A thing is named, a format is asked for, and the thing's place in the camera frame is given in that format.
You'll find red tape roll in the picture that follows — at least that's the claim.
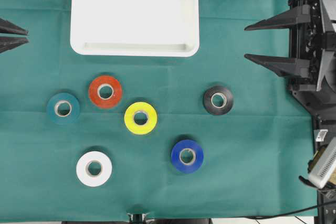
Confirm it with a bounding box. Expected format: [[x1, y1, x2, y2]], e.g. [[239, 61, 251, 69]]
[[88, 75, 123, 109]]

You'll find green table cloth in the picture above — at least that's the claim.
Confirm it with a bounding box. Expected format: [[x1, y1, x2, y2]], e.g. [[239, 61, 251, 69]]
[[1, 0, 317, 222]]

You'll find black cable bottom right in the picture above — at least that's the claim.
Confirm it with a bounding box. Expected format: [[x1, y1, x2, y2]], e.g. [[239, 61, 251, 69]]
[[245, 199, 336, 220]]

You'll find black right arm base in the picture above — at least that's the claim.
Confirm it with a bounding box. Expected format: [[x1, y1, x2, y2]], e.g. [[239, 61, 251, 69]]
[[289, 0, 335, 124]]

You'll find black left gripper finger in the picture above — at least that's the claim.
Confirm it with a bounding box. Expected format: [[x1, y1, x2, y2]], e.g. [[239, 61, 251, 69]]
[[0, 37, 28, 53], [0, 19, 28, 35]]

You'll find white tape roll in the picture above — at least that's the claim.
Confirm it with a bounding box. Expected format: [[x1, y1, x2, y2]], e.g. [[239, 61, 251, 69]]
[[76, 151, 113, 187]]

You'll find teal tape roll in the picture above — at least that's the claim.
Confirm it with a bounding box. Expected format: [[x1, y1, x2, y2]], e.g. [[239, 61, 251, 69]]
[[46, 93, 80, 124]]

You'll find black tape roll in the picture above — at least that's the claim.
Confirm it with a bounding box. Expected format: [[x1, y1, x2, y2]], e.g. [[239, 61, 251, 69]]
[[203, 86, 234, 115]]

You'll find white barcode label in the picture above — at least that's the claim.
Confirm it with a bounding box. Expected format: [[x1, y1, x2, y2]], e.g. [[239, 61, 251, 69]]
[[314, 129, 328, 142]]

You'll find white perforated electronics box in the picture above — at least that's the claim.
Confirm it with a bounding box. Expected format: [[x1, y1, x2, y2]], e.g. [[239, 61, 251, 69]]
[[308, 137, 335, 189]]

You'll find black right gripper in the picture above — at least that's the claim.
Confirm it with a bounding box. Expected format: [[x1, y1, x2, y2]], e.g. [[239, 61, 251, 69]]
[[244, 0, 335, 92]]

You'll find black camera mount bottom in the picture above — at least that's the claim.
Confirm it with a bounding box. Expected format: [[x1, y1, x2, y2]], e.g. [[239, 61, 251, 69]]
[[128, 213, 149, 224]]

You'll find blue tape roll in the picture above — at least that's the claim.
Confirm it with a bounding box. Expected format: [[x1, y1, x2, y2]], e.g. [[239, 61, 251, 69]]
[[171, 140, 204, 174]]

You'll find white plastic case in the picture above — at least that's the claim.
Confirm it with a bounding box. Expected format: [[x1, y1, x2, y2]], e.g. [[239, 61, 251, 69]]
[[70, 0, 200, 57]]

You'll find yellow tape roll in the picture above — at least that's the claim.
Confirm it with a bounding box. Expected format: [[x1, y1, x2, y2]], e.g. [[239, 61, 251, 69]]
[[124, 102, 158, 135]]

